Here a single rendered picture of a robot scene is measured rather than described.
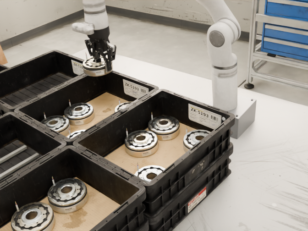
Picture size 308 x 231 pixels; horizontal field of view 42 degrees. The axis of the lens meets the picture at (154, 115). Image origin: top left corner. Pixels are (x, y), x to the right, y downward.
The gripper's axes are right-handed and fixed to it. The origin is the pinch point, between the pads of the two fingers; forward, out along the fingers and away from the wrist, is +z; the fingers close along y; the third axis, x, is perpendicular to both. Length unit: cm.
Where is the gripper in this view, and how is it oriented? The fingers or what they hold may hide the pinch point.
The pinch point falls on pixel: (103, 65)
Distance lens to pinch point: 140.4
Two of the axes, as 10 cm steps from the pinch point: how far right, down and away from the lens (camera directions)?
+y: -7.5, -3.1, 5.9
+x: -6.6, 4.4, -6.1
